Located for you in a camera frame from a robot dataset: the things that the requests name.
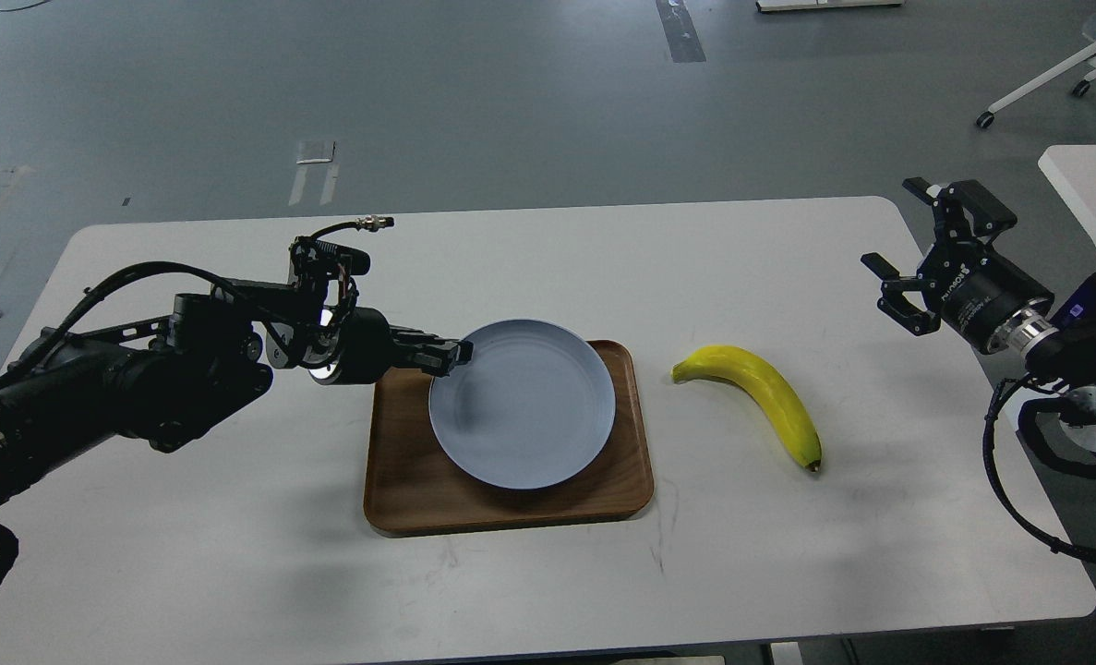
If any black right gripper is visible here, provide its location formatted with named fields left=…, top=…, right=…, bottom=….
left=861, top=177, right=1054, bottom=356

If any white rolling chair base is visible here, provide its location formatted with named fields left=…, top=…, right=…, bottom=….
left=975, top=0, right=1096, bottom=131

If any brown wooden tray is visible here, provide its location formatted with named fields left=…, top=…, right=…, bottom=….
left=363, top=340, right=655, bottom=538

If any yellow banana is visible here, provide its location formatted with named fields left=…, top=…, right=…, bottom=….
left=670, top=345, right=825, bottom=473

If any grey floor tape strip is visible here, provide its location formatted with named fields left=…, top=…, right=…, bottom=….
left=654, top=0, right=707, bottom=64

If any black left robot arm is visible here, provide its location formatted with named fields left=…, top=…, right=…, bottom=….
left=0, top=215, right=473, bottom=585

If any white board on floor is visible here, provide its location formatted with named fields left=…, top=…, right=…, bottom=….
left=755, top=0, right=905, bottom=14

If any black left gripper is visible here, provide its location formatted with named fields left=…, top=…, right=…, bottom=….
left=308, top=308, right=475, bottom=385

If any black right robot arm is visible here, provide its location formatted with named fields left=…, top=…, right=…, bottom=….
left=861, top=177, right=1096, bottom=564

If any light blue plate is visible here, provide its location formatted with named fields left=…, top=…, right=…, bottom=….
left=429, top=319, right=616, bottom=490

